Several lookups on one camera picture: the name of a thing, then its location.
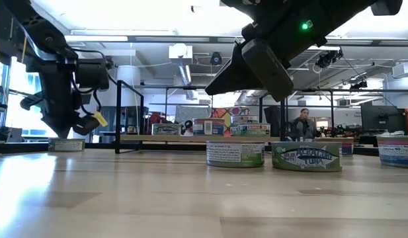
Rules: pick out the white ceiling unit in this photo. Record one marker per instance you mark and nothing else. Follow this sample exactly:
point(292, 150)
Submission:
point(180, 51)

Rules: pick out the colourful wall art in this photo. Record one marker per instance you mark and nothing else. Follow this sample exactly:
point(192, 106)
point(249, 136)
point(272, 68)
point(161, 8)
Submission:
point(223, 112)

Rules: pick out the black overhead camera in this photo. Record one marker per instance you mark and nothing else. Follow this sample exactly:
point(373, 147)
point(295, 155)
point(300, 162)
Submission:
point(215, 59)

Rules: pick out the person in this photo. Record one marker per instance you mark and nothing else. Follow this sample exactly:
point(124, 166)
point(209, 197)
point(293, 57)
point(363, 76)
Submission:
point(303, 127)
point(188, 127)

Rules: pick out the green label can gold lid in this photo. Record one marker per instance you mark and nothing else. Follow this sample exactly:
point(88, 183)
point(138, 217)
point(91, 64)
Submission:
point(66, 146)

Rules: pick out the black ceiling spotlights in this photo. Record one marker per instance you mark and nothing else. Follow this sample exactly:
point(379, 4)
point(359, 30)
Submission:
point(327, 59)

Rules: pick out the black aluminium table frame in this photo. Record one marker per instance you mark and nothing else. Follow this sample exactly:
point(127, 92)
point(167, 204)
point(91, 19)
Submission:
point(157, 148)

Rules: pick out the black background frame rig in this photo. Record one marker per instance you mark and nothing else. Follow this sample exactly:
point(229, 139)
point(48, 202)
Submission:
point(355, 90)

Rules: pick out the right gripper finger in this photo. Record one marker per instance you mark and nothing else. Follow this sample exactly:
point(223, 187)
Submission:
point(233, 79)

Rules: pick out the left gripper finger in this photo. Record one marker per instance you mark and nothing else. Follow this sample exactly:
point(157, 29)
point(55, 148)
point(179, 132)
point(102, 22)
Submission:
point(84, 125)
point(62, 125)

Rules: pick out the large bright window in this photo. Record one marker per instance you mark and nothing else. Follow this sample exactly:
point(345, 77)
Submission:
point(15, 125)

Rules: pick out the yellow tag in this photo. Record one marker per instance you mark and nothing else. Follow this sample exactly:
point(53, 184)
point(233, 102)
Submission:
point(100, 119)

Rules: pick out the blue pink label tuna can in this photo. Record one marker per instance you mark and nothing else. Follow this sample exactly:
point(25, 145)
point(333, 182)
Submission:
point(397, 152)
point(208, 127)
point(348, 148)

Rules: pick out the red background machine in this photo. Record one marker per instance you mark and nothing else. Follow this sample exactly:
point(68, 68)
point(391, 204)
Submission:
point(157, 118)

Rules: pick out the dark background storage rack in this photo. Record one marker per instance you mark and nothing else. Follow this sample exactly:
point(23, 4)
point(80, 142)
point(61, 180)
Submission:
point(129, 119)

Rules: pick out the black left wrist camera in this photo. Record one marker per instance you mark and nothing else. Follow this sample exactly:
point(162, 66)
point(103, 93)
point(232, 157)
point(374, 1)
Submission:
point(91, 74)

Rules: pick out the wooden shelf black metal legs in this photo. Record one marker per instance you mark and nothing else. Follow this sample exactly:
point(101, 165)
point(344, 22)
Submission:
point(141, 139)

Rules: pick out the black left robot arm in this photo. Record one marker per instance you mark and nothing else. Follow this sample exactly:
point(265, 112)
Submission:
point(41, 33)

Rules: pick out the black background monitor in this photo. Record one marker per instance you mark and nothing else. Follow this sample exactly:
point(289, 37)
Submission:
point(382, 117)

